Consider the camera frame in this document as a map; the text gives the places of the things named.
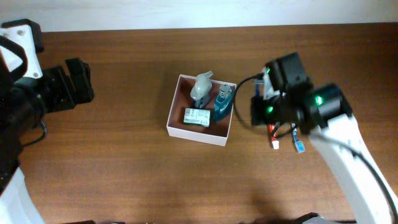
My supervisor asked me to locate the green white soap box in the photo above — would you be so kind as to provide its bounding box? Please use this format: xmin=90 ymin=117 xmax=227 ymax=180
xmin=183 ymin=108 xmax=211 ymax=128

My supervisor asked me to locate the teal mouthwash bottle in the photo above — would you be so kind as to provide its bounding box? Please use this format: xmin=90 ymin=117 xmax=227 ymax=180
xmin=213 ymin=85 xmax=233 ymax=121

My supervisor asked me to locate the white cardboard box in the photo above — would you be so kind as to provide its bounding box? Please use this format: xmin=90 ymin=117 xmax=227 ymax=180
xmin=166 ymin=74 xmax=233 ymax=146

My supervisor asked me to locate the clear pump soap bottle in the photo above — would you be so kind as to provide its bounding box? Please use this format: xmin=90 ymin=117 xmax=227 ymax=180
xmin=190 ymin=71 xmax=213 ymax=109

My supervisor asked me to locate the blue white toothbrush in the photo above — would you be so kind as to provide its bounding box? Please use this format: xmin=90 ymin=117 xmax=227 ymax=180
xmin=291 ymin=123 xmax=305 ymax=153

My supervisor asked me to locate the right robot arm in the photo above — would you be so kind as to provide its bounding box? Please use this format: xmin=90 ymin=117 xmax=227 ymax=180
xmin=251 ymin=52 xmax=397 ymax=223

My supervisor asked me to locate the Colgate toothpaste tube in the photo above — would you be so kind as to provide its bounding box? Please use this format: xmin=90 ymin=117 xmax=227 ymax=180
xmin=268 ymin=124 xmax=279 ymax=150

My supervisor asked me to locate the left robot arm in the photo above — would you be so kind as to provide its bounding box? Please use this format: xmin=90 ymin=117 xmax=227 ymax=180
xmin=1 ymin=19 xmax=95 ymax=223

